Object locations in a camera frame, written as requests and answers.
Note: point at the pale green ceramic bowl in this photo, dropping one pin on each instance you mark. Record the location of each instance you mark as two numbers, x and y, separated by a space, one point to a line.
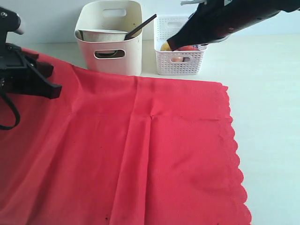
98 35

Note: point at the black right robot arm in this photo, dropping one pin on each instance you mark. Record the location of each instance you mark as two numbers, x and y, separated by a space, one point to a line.
281 7

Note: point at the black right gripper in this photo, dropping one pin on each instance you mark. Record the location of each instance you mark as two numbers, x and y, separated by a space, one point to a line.
215 20

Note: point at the dark wooden chopstick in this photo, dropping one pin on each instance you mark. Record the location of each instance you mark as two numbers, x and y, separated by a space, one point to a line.
129 35

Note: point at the red tablecloth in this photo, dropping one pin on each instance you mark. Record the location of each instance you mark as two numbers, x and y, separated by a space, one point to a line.
122 150

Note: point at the brown egg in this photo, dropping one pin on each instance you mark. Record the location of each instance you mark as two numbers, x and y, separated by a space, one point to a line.
177 59

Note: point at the cream plastic tub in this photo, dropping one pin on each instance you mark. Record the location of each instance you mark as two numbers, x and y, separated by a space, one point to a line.
122 57

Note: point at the red sausage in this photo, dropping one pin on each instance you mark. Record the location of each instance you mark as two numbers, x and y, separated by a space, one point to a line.
188 48

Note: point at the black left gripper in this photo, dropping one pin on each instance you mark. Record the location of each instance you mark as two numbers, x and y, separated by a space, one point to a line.
22 73

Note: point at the yellow lemon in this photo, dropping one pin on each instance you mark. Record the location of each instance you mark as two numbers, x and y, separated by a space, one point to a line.
165 47

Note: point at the white perforated plastic basket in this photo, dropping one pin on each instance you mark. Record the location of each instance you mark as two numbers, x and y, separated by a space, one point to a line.
166 26

